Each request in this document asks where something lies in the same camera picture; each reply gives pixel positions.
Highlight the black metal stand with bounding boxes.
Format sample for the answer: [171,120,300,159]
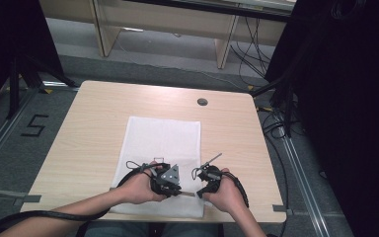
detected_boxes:
[5,53,80,120]
[250,73,298,138]

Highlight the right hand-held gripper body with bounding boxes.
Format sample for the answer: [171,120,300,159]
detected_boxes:
[195,152,225,196]

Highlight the bundle of black floor cables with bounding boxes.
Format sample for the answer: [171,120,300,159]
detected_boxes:
[229,16,272,79]

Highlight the light wooden desk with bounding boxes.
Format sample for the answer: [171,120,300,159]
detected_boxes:
[38,0,298,70]

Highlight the person's right hand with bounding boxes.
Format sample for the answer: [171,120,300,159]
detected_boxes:
[202,167,249,214]

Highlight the white mesh laundry bag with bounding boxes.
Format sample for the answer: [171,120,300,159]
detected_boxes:
[110,116,205,219]

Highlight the person's left hand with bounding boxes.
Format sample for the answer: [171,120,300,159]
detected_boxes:
[119,160,168,205]

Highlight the black curtain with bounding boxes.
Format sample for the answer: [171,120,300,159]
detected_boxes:
[0,0,65,113]
[265,0,379,237]

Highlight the black floor cables by rail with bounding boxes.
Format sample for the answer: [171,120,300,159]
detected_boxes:
[256,103,292,237]

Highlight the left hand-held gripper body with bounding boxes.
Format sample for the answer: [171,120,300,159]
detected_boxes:
[149,162,183,198]

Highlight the aluminium floor rail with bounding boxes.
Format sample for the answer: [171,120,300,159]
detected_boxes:
[275,126,331,237]
[0,88,38,179]

